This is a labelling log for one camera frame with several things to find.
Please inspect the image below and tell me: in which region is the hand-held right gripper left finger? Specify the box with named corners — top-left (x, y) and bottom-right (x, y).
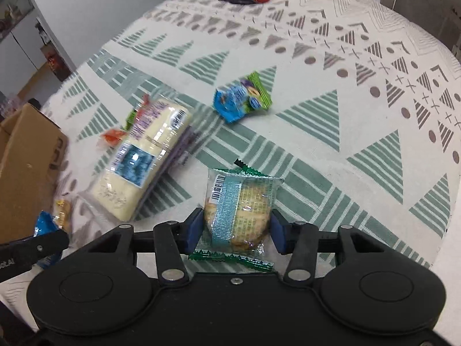
top-left (82, 207), bottom-right (204, 284)

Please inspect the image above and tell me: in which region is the red box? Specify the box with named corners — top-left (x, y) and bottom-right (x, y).
top-left (42, 45), bottom-right (75, 82)

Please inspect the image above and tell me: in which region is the cardboard box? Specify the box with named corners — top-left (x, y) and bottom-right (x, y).
top-left (0, 103), bottom-right (70, 245)

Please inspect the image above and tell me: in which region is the pastry packet with blue band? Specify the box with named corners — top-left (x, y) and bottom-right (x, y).
top-left (189, 159), bottom-right (285, 272)

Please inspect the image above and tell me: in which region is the yellow snack packet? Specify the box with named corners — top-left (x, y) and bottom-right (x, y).
top-left (53, 198), bottom-right (73, 233)

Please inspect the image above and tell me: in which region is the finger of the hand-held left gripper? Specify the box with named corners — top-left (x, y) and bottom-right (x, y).
top-left (18, 229), bottom-right (70, 272)

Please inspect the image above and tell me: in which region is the grey cabinet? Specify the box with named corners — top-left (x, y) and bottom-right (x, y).
top-left (0, 0), bottom-right (37, 42)

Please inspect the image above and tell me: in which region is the large white bread packet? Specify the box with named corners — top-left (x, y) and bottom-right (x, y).
top-left (80, 96), bottom-right (192, 222)

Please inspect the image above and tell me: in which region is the blue and green snack packet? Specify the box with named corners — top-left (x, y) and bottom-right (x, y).
top-left (212, 71), bottom-right (273, 124)

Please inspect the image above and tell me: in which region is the small blue snack packet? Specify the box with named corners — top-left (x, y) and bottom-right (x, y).
top-left (34, 210), bottom-right (63, 269)

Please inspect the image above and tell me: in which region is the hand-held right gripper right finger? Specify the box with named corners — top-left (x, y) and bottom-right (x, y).
top-left (270, 210), bottom-right (431, 286)

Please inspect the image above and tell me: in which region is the orange snack packet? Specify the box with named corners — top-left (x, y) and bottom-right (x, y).
top-left (100, 129), bottom-right (126, 148)

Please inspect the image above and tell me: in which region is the printed blanket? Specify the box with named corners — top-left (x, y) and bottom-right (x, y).
top-left (0, 0), bottom-right (461, 296)

